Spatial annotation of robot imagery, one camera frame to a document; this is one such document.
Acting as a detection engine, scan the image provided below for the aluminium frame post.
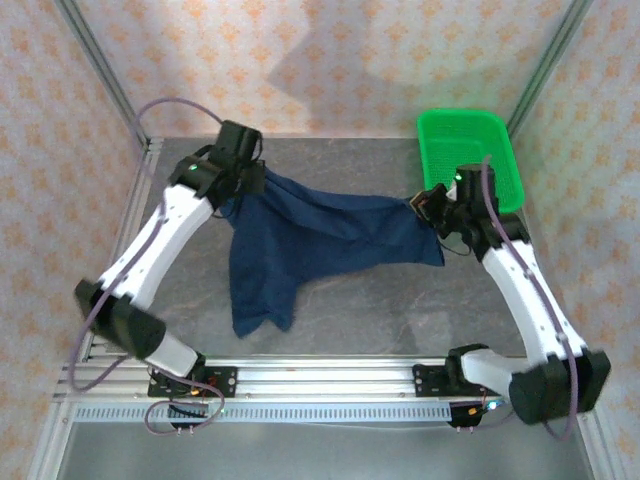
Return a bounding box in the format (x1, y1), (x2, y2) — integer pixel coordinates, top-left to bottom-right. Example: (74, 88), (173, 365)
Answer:
(507, 0), (595, 131)
(53, 0), (151, 149)

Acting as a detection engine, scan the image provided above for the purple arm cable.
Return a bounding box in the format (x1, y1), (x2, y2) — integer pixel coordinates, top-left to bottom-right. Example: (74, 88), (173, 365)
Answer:
(67, 97), (227, 437)
(457, 154), (584, 442)

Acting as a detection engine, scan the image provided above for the aluminium frame leg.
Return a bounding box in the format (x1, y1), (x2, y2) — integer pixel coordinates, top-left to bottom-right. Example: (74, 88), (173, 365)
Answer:
(572, 399), (619, 480)
(27, 399), (76, 480)

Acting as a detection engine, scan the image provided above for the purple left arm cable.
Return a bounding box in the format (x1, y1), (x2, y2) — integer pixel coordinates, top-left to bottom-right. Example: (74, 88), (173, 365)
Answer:
(67, 97), (227, 437)

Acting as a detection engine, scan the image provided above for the green perforated plastic basket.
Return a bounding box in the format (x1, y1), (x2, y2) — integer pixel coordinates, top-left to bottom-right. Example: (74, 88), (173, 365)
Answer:
(416, 108), (526, 215)

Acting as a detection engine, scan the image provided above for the navy blue t-shirt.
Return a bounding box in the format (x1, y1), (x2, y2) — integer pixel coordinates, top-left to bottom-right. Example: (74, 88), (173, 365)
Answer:
(227, 164), (446, 340)

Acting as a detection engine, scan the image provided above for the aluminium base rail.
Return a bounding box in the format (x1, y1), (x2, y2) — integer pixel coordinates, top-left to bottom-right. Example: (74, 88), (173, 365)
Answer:
(54, 355), (599, 402)

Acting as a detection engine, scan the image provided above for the aluminium side rail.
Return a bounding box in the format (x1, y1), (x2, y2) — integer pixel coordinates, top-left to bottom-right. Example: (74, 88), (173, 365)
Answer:
(79, 137), (166, 362)

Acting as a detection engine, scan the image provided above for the grey metal shelf panel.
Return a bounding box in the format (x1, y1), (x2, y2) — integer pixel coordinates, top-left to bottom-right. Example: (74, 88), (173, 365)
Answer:
(57, 422), (594, 480)

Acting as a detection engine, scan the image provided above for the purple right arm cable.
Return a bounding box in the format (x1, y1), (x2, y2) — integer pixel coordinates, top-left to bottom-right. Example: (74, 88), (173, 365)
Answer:
(457, 154), (584, 442)

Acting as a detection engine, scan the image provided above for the slotted grey cable duct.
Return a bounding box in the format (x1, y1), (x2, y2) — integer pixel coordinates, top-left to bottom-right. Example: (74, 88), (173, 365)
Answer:
(73, 403), (454, 425)

